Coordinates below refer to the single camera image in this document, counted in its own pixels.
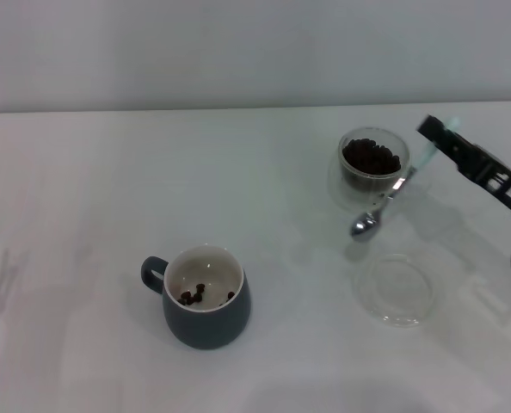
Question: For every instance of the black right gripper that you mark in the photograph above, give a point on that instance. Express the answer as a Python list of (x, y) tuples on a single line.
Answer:
[(500, 180)]

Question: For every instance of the dark grey mug white inside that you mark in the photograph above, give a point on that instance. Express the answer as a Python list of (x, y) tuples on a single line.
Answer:
[(208, 327)]

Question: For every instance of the clear round glass saucer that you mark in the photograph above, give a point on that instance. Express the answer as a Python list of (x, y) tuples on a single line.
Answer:
[(393, 292)]

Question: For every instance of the coffee beans in glass cup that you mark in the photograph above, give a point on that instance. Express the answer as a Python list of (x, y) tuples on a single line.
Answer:
[(371, 157)]

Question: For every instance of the coffee beans in mug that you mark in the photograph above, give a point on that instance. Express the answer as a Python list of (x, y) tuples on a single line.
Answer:
[(193, 297)]

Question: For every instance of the clear double-wall glass cup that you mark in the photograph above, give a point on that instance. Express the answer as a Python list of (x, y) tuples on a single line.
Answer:
[(363, 193)]

